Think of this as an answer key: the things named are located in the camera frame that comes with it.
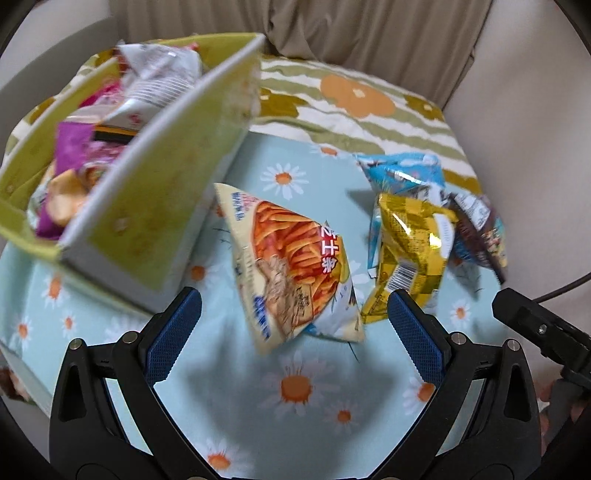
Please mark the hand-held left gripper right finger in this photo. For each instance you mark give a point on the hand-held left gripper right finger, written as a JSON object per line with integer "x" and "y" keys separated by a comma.
{"x": 415, "y": 337}

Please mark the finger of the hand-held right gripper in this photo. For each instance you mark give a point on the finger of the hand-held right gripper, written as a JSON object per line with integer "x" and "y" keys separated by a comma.
{"x": 517, "y": 311}

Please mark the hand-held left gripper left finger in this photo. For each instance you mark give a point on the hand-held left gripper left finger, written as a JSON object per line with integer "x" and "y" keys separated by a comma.
{"x": 173, "y": 337}

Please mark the orange fries snack packet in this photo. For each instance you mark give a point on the orange fries snack packet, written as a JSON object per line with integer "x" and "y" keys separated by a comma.
{"x": 286, "y": 258}

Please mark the green cardboard box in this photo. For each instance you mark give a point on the green cardboard box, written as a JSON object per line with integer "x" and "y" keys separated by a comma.
{"x": 152, "y": 194}

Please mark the purple snack packet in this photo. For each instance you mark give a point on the purple snack packet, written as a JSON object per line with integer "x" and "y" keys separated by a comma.
{"x": 76, "y": 147}

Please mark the white chips packet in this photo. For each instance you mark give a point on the white chips packet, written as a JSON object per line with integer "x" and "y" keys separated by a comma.
{"x": 138, "y": 110}

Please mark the pink snack packet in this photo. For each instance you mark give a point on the pink snack packet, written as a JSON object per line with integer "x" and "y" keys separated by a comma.
{"x": 104, "y": 94}

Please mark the grey white snack packet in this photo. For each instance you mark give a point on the grey white snack packet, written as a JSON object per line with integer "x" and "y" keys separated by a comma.
{"x": 159, "y": 67}

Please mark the person's right hand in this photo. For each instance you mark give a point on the person's right hand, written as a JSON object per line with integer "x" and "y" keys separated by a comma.
{"x": 545, "y": 392}

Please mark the dark brown snack packet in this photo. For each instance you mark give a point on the dark brown snack packet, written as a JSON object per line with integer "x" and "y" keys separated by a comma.
{"x": 480, "y": 235}

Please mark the daisy print tablecloth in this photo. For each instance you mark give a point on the daisy print tablecloth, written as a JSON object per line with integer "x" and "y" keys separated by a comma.
{"x": 231, "y": 406}

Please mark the gold snack packet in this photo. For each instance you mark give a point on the gold snack packet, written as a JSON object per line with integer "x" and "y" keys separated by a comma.
{"x": 411, "y": 240}

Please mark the blue snack packet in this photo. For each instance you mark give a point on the blue snack packet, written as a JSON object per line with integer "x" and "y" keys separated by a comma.
{"x": 401, "y": 173}

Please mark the striped floral blanket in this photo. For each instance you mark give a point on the striped floral blanket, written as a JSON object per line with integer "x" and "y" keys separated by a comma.
{"x": 360, "y": 124}

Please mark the beige curtain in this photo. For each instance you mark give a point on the beige curtain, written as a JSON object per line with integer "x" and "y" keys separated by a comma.
{"x": 369, "y": 37}

